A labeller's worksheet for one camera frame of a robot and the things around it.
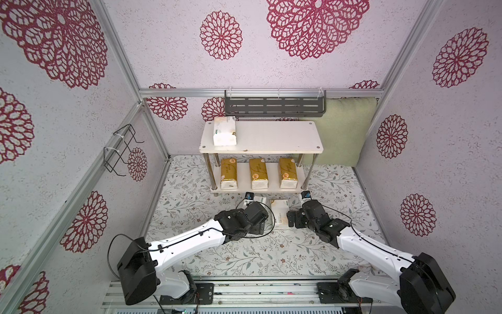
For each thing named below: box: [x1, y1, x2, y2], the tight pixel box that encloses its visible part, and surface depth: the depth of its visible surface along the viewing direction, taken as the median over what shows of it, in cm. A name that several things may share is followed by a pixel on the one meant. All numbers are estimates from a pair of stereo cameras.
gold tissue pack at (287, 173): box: [278, 158, 299, 190], surface depth 98 cm
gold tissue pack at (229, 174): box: [220, 158, 238, 190], surface depth 98 cm
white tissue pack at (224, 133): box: [213, 115, 238, 146], surface depth 78 cm
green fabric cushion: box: [298, 96, 378, 167], surface depth 97 cm
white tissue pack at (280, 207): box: [269, 198, 290, 229], surface depth 93 cm
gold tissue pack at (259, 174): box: [249, 158, 269, 190], surface depth 97 cm
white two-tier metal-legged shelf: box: [198, 120, 324, 195], surface depth 91 cm
